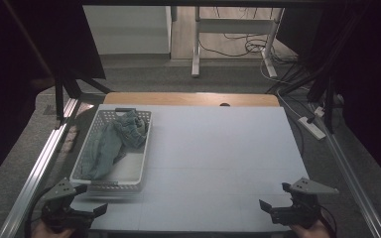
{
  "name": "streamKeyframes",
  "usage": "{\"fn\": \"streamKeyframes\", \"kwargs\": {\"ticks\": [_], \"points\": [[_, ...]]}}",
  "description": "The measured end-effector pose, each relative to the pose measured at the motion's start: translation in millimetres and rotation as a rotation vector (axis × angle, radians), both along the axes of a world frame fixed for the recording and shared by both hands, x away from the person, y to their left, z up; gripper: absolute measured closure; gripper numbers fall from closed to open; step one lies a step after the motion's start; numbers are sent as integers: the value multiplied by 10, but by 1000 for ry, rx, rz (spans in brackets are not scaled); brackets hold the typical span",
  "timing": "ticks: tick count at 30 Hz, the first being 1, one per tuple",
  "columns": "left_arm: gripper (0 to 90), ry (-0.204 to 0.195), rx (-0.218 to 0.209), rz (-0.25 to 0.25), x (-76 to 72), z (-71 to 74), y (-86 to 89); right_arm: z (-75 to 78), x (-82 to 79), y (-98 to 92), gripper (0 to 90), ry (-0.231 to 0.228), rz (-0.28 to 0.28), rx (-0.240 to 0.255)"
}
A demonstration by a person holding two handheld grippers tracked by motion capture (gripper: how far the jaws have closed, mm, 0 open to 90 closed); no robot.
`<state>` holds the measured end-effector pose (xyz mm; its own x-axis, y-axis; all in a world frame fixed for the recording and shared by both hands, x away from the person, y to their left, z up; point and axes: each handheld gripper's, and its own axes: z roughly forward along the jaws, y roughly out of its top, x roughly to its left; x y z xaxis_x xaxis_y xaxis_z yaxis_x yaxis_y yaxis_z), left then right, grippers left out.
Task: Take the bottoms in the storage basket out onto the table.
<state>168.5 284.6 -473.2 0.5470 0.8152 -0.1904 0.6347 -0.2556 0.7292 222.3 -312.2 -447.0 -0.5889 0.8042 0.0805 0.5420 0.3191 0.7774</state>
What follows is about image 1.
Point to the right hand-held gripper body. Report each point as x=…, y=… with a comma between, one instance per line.
x=302, y=206

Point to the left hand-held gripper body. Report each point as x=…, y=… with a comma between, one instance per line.
x=59, y=206

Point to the blue denim pants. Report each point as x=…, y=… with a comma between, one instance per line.
x=109, y=145

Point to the white perforated plastic basket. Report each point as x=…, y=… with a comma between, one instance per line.
x=130, y=168

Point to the person's right hand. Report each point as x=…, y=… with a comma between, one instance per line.
x=311, y=231

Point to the person's left hand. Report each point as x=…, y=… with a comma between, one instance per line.
x=51, y=233

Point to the white power strip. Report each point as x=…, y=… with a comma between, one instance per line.
x=312, y=128

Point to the white table cover board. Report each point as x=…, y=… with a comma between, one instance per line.
x=211, y=158

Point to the black metal stand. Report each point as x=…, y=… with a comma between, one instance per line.
x=329, y=95
x=59, y=95

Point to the wooden table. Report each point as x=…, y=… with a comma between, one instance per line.
x=185, y=98

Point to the black curtain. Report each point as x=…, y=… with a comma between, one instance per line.
x=370, y=82
x=16, y=66

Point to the white cabinet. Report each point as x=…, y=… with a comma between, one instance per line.
x=125, y=29

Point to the aluminium frame rail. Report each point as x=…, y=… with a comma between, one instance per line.
x=350, y=178
x=36, y=178

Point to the white desk frame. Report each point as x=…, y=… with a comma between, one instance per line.
x=196, y=43

